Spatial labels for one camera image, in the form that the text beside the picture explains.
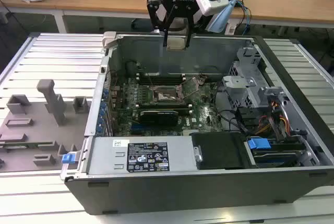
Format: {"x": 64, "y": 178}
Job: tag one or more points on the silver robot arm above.
{"x": 221, "y": 17}

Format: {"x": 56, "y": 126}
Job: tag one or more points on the blue card retention clip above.
{"x": 104, "y": 107}
{"x": 105, "y": 93}
{"x": 101, "y": 115}
{"x": 99, "y": 130}
{"x": 100, "y": 123}

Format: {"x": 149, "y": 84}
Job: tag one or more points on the silver power supply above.
{"x": 104, "y": 156}

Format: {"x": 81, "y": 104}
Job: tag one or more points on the blue case latch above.
{"x": 67, "y": 158}

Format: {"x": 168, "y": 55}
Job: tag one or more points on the green RAM stick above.
{"x": 26, "y": 145}

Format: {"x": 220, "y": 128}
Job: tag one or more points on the black open PC case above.
{"x": 182, "y": 195}

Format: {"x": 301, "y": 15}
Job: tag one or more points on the black plastic shroud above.
{"x": 219, "y": 151}

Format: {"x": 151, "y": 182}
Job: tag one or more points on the CPU socket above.
{"x": 164, "y": 96}

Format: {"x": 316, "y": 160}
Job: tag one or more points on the metal locking lever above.
{"x": 150, "y": 81}

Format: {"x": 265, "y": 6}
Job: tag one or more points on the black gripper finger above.
{"x": 192, "y": 23}
{"x": 166, "y": 38}

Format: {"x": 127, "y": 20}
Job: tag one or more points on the green motherboard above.
{"x": 203, "y": 114}

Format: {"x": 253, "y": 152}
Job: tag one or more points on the silver metal drive cage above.
{"x": 236, "y": 84}

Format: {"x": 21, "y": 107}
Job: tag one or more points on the black label sticker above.
{"x": 147, "y": 156}

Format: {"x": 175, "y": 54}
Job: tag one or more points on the blue expansion slot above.
{"x": 137, "y": 130}

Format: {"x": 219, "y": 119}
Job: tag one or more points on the black graphics card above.
{"x": 159, "y": 119}

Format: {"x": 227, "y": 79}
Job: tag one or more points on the grey parts rack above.
{"x": 39, "y": 130}

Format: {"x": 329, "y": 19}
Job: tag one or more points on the black hard disk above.
{"x": 279, "y": 157}

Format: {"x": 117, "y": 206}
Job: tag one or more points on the silver finned heatsink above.
{"x": 188, "y": 132}

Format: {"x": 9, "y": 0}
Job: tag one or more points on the blue disk carrier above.
{"x": 259, "y": 144}

